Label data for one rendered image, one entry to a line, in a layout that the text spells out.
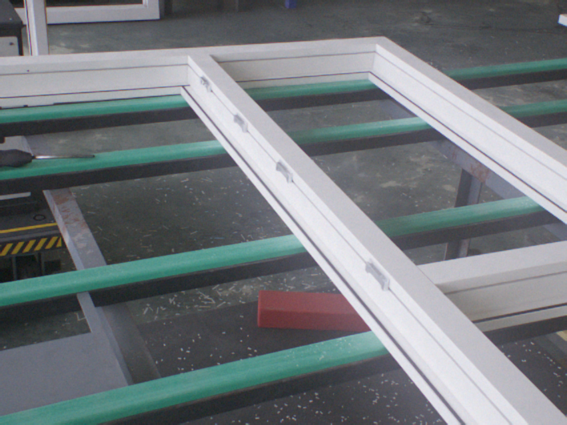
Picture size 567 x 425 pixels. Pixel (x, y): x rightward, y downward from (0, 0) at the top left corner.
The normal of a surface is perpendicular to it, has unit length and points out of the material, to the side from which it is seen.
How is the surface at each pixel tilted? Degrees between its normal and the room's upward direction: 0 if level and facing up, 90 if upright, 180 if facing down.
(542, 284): 90
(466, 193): 90
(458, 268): 0
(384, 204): 0
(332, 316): 90
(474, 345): 0
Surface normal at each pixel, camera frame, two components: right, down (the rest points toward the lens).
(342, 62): 0.38, 0.47
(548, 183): -0.92, 0.12
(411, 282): 0.07, -0.88
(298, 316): 0.02, 0.47
